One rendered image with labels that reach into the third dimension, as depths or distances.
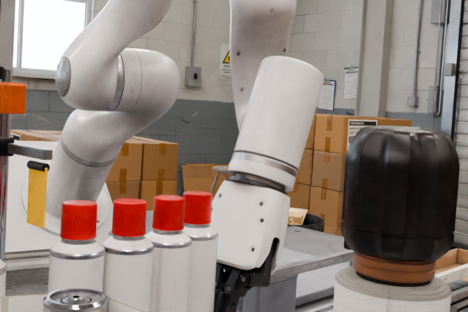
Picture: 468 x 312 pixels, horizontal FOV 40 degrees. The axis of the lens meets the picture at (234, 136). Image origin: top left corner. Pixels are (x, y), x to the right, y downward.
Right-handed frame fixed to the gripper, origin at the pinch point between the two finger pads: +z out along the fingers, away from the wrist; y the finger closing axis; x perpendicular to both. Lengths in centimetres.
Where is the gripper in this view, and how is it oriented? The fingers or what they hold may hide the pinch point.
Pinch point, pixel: (221, 309)
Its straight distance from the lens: 78.4
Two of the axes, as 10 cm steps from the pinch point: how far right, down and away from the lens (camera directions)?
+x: 6.2, 3.4, 7.1
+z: -2.9, 9.4, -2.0
